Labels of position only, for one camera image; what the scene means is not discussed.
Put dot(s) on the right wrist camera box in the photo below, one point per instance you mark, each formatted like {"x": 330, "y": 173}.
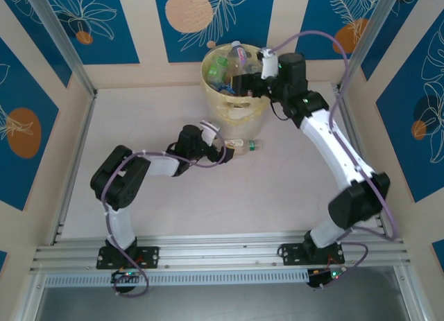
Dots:
{"x": 270, "y": 62}

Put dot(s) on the aluminium side rail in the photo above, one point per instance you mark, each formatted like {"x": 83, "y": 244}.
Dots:
{"x": 347, "y": 127}
{"x": 86, "y": 127}

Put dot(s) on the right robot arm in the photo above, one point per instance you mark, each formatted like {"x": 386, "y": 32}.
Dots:
{"x": 329, "y": 144}

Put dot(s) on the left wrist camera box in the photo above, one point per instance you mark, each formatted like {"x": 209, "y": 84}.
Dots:
{"x": 211, "y": 132}

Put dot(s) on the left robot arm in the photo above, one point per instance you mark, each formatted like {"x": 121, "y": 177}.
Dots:
{"x": 121, "y": 175}

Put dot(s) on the clear bottle green label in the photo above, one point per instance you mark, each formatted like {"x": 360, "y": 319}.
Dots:
{"x": 216, "y": 69}

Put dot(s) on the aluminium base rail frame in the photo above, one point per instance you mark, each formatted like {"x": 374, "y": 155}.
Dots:
{"x": 215, "y": 251}

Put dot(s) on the aluminium corner post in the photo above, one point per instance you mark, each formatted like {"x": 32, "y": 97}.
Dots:
{"x": 371, "y": 33}
{"x": 59, "y": 36}

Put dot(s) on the cream bin with yellow liner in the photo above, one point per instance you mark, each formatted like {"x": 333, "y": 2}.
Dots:
{"x": 239, "y": 123}

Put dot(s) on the grey metal panel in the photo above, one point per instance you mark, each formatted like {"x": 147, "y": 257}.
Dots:
{"x": 222, "y": 305}

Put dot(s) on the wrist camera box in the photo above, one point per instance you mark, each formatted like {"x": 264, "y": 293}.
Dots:
{"x": 211, "y": 132}
{"x": 270, "y": 62}

